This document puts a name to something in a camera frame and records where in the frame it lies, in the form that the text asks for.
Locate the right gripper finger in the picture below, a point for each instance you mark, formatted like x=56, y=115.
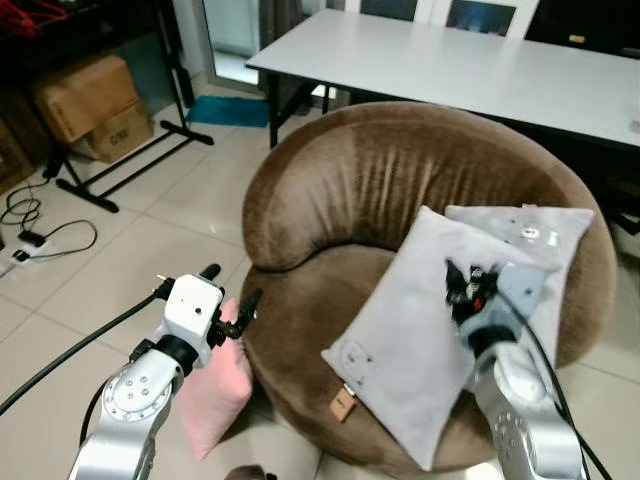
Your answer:
x=484, y=270
x=453, y=275

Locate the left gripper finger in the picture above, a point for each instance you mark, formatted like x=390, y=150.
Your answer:
x=210, y=271
x=250, y=305

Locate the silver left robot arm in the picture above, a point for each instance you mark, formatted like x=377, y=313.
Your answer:
x=130, y=410

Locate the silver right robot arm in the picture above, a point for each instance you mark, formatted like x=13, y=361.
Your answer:
x=525, y=410

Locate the pink pillow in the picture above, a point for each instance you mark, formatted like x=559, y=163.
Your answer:
x=222, y=385

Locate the large grey pillow brown tag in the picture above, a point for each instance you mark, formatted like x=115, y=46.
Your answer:
x=410, y=320

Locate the grey pillow with round button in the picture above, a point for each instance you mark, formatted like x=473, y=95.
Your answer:
x=560, y=235

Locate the brown round velvet sofa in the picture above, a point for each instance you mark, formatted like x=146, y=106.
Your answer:
x=340, y=180

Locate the blue floor mat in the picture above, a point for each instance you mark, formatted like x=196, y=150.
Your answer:
x=228, y=111

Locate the dark robot foot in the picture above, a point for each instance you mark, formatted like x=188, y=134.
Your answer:
x=250, y=473

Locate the small printed cardboard box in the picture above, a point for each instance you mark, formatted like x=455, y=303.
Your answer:
x=125, y=135

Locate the white power strip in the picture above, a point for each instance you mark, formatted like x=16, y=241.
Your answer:
x=12, y=262

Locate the white long table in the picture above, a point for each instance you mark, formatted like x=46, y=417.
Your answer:
x=450, y=65

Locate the large cardboard box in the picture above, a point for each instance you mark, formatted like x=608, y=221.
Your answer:
x=85, y=90

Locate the white framed chair back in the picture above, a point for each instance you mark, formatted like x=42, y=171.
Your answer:
x=480, y=18
x=388, y=8

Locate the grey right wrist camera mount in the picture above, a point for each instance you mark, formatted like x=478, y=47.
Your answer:
x=515, y=290

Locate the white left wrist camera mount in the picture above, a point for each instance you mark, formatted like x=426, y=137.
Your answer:
x=190, y=310

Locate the black metal rack frame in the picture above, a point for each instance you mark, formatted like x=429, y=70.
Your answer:
x=172, y=75

